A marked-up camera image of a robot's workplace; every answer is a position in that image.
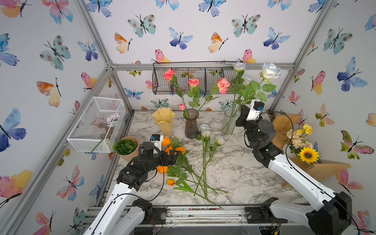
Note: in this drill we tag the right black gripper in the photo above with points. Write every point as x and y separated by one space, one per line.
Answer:
244 120

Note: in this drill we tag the orange ranunculus flower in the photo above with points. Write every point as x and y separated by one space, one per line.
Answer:
162 169

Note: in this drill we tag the white mesh wall basket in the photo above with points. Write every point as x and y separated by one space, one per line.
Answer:
98 126

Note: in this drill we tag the clear glass vase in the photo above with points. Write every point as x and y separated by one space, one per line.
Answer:
229 122

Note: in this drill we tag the pink tulip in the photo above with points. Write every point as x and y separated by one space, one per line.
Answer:
183 108

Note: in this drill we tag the yellow ruffled vase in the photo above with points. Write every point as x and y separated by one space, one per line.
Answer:
164 118

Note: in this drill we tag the purple glass vase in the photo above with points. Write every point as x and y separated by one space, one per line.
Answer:
191 128

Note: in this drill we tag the wooden corner shelf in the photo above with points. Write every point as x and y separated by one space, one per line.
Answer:
319 172

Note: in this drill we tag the sunflower bouquet in vase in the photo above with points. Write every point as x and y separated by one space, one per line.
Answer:
299 147

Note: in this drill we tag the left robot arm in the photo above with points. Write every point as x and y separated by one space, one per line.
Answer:
124 210

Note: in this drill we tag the pink rose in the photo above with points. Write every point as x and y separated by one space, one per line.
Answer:
221 87

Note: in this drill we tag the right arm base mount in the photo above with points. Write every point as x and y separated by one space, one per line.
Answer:
262 213

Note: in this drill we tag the potted green succulent plant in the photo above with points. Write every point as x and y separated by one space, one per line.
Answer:
127 148

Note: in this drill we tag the small white rose stem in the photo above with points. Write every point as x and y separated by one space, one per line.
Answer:
204 130

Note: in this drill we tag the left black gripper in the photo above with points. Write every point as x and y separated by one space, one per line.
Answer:
172 159

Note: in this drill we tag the orange tulip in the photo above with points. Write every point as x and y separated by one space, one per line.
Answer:
181 185

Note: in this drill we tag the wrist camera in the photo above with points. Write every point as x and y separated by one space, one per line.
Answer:
255 110
157 140

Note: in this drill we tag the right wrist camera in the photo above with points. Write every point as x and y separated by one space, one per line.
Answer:
255 110

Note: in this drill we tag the pink rose pair stem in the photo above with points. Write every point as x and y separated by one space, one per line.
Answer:
192 92

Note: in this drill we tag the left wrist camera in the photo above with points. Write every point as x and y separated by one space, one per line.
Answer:
157 140

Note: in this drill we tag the orange rose flower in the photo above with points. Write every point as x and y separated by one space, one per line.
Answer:
166 142

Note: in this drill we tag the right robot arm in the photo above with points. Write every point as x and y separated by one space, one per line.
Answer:
327 212

